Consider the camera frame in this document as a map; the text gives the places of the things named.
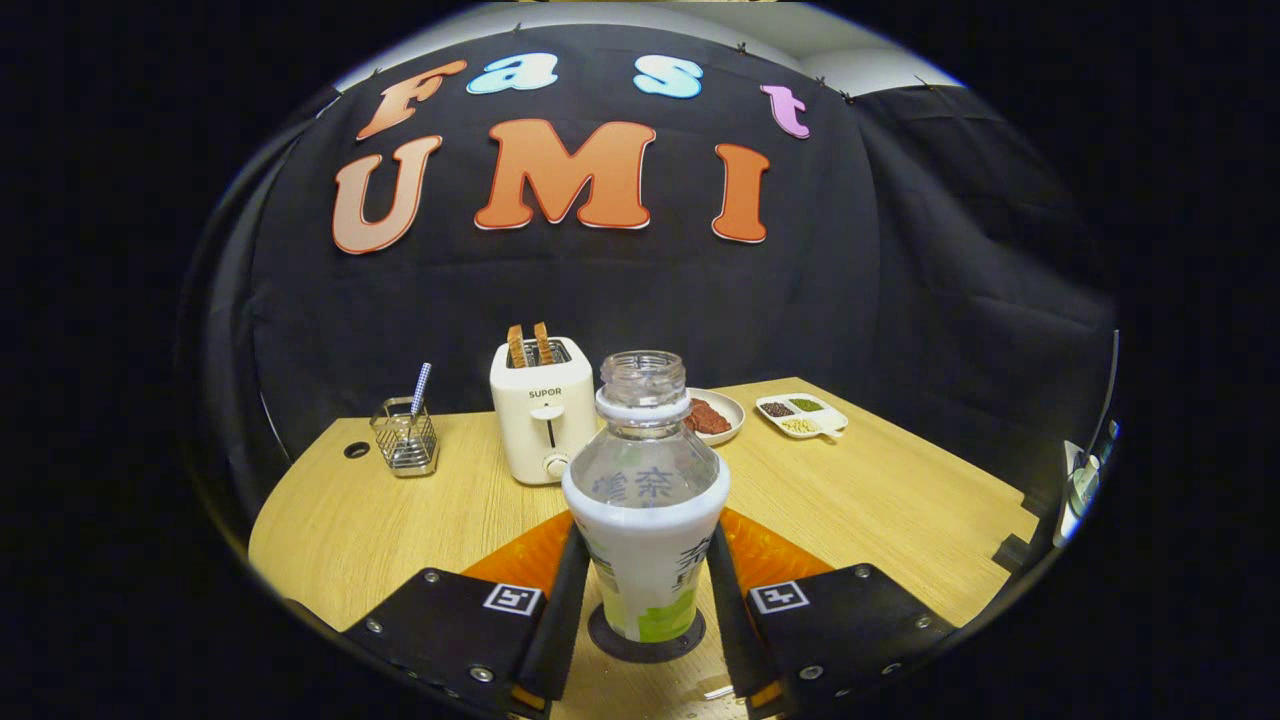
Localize wooden table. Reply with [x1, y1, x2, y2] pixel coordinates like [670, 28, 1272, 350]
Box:
[248, 377, 1046, 720]

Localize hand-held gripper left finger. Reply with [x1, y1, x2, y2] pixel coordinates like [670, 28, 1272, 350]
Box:
[340, 510, 593, 719]

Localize metal wire cutlery holder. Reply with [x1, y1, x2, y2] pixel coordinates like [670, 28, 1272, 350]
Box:
[370, 397, 440, 478]

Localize white divided condiment dish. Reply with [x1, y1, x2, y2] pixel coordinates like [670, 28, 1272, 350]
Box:
[755, 393, 849, 440]

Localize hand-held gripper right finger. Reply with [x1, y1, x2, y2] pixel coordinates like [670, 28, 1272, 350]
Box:
[705, 508, 961, 719]

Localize clear plastic juice bottle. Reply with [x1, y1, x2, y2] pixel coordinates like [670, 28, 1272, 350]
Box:
[562, 350, 732, 644]

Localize white round plate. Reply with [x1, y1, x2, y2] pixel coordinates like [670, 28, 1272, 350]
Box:
[684, 387, 746, 447]

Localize dark round coaster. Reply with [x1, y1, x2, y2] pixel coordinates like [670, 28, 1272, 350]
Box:
[587, 603, 707, 664]

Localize white toaster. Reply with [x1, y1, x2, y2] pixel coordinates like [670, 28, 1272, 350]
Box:
[489, 337, 599, 487]

